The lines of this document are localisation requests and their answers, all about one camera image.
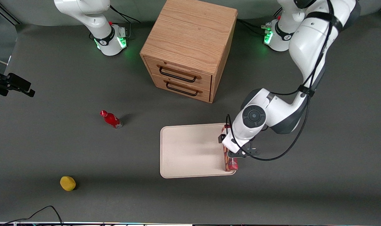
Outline black base cable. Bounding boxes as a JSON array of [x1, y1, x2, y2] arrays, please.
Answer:
[[110, 5, 141, 40], [237, 18, 272, 35]]

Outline cream plastic tray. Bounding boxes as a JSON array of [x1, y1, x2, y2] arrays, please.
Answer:
[[160, 123, 237, 179]]

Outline yellow lemon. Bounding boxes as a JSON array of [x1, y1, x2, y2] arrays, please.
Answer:
[[60, 176, 76, 191]]

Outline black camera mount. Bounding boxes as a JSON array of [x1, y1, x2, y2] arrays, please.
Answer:
[[0, 53, 35, 109]]

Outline red plastic bottle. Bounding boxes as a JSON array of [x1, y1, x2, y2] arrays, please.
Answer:
[[100, 110, 123, 129]]

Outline black drawer handle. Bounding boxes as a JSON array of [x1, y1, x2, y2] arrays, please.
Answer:
[[166, 81, 199, 96], [159, 65, 197, 83]]

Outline wooden drawer cabinet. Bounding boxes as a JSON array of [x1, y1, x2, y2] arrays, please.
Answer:
[[140, 0, 238, 103]]

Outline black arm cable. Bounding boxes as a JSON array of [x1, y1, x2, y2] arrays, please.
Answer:
[[226, 0, 335, 161]]

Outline red cookie box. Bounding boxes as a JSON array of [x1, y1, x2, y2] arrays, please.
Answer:
[[222, 124, 238, 172]]

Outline wooden drawer front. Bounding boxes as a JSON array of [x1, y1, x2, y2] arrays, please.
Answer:
[[153, 75, 211, 102], [145, 56, 212, 91]]

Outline thin black table cable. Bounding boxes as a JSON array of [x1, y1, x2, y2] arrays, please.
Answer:
[[2, 206, 64, 226]]

